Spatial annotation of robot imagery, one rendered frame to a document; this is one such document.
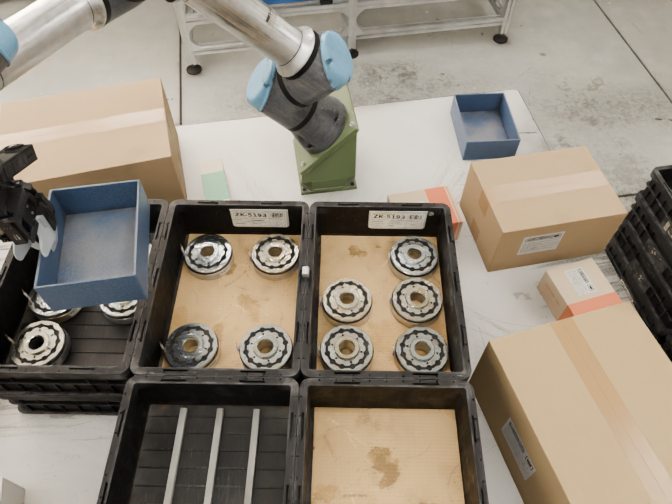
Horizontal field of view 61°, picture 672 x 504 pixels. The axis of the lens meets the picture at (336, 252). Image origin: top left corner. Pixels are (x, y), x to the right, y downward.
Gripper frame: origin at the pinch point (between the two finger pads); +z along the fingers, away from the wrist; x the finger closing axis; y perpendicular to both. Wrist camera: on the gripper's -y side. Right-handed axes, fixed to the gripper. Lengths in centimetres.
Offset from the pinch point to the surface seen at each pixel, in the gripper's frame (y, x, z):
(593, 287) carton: 2, 102, 42
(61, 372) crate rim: 14.0, -4.4, 18.5
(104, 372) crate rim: 15.1, 3.0, 19.0
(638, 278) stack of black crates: -26, 146, 95
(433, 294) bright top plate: 4, 65, 31
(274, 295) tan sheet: -2.4, 32.3, 31.1
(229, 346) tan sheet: 8.1, 22.6, 30.4
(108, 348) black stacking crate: 5.0, -1.2, 28.9
